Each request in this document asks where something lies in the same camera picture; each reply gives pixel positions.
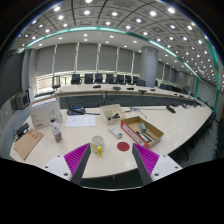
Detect white printed paper sheet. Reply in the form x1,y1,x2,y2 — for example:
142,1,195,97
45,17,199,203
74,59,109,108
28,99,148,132
64,114,97,128

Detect large white paper carton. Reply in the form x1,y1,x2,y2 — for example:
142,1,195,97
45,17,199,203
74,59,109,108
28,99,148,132
29,97,64,130

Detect black table microphone base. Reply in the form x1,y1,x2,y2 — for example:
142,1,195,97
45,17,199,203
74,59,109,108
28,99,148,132
165,105,177,114

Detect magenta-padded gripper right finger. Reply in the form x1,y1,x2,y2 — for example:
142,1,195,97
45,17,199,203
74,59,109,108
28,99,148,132
131,142,184,186

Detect black desk telephone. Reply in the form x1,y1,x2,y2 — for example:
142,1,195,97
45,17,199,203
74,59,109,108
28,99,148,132
66,104,86,116

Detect row of black office chairs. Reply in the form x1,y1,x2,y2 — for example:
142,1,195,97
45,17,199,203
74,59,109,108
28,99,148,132
51,73,148,90

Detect black power adapter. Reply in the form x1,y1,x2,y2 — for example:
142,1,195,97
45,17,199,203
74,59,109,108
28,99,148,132
14,122,30,138

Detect round ceiling lights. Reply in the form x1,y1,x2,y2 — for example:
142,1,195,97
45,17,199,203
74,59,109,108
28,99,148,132
13,0,221,84

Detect black pen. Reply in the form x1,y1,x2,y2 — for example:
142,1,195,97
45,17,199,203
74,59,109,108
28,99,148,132
135,130,156,144

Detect grey monitor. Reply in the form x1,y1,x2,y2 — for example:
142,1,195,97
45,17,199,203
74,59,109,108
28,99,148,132
14,92,31,110

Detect black clip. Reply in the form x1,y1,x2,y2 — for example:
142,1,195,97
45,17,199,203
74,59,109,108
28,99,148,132
107,113,121,121

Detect flat cardboard box red label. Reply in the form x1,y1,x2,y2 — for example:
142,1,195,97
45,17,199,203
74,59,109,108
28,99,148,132
120,115,165,149

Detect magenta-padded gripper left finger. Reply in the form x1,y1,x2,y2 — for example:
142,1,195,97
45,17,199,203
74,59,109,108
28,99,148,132
42,142,92,186

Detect flat round red coaster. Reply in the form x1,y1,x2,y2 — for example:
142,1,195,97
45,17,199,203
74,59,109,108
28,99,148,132
116,141,131,152

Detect clear printed-label water bottle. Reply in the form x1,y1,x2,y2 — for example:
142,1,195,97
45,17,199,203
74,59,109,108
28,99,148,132
49,118,64,144

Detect small open beige box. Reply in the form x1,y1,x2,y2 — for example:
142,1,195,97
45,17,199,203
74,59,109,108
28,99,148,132
99,103,128,126

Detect long curved conference desk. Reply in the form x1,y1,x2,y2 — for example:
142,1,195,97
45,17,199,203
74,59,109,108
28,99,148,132
54,83,204,109

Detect brown envelope red print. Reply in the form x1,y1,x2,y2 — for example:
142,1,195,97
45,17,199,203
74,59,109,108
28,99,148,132
13,129,45,161

